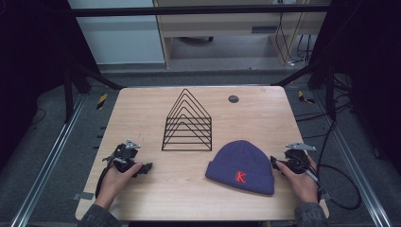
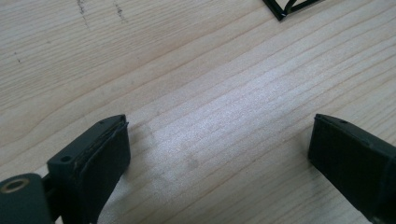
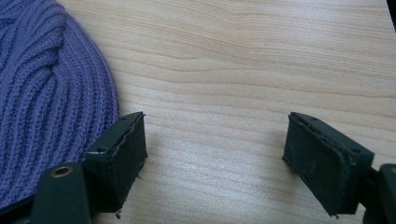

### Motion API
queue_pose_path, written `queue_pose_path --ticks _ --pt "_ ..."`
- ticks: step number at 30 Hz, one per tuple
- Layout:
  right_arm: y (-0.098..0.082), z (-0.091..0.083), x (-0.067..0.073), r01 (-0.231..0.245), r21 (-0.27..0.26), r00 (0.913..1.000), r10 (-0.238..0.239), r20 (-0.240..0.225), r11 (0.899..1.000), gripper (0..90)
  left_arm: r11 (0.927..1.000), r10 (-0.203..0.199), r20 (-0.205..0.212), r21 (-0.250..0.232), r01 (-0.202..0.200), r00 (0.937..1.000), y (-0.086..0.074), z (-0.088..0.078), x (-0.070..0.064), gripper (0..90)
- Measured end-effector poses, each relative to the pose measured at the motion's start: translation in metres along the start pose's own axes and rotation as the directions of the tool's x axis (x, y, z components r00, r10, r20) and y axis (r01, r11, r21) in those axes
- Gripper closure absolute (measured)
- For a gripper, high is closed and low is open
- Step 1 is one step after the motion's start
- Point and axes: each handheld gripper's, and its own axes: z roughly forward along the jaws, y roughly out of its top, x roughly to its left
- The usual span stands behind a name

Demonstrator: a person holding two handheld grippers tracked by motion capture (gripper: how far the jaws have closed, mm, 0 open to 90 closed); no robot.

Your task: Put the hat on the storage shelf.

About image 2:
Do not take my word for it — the black wire frame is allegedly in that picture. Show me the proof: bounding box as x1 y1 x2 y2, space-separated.
262 0 323 22

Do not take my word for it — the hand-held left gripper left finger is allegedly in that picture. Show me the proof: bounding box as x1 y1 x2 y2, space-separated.
46 114 132 224

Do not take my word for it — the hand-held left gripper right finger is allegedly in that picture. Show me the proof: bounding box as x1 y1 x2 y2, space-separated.
307 113 396 224

